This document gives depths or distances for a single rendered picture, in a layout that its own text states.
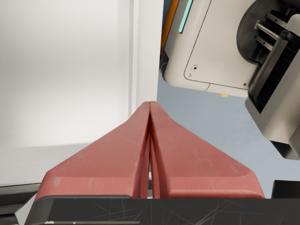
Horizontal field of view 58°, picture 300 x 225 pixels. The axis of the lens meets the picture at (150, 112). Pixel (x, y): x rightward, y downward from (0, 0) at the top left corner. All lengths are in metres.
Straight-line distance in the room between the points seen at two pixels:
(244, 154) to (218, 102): 0.52
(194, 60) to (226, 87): 0.20
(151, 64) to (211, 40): 0.72
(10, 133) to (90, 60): 0.14
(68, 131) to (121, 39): 0.14
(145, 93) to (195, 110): 1.20
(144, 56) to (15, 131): 0.18
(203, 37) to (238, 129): 0.86
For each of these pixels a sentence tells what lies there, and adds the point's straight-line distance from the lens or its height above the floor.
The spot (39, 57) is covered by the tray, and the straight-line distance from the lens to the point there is 0.30.
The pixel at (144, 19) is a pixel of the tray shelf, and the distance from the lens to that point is 0.29.
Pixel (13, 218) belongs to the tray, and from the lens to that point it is 0.45.
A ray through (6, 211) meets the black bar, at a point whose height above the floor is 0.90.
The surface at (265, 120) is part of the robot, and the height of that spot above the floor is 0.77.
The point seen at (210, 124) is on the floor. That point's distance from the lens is 1.62.
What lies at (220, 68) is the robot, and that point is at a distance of 1.08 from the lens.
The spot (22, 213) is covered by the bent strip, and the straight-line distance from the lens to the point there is 0.39.
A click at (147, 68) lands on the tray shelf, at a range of 0.31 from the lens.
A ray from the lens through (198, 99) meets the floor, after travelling 1.48.
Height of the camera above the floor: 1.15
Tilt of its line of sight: 52 degrees down
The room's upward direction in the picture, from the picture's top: 164 degrees clockwise
